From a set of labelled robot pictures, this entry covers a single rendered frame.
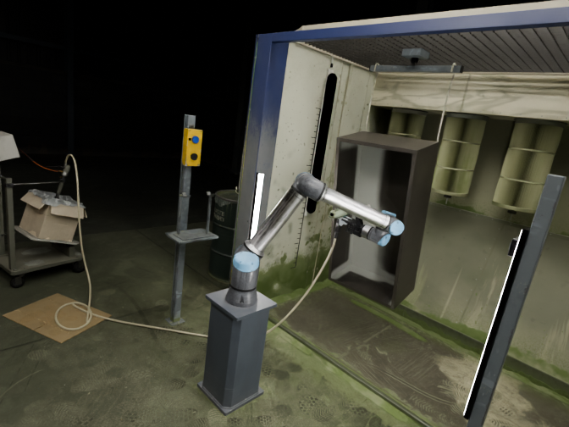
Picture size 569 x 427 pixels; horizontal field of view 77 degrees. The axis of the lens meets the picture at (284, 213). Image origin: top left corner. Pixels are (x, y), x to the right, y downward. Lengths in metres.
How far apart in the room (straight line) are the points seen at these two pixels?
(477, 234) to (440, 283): 0.58
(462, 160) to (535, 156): 0.54
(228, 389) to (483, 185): 2.87
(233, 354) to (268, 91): 1.84
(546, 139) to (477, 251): 1.10
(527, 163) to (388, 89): 1.40
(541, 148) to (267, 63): 2.19
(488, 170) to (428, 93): 0.92
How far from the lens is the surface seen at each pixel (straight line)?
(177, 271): 2.95
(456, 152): 3.58
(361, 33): 2.36
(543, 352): 3.53
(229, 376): 2.29
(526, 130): 3.44
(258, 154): 2.83
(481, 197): 3.90
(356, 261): 3.33
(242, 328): 2.11
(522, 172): 3.42
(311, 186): 2.01
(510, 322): 1.66
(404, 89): 3.78
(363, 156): 2.98
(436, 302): 3.66
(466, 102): 3.54
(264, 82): 2.84
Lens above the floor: 1.69
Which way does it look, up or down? 14 degrees down
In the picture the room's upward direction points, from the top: 8 degrees clockwise
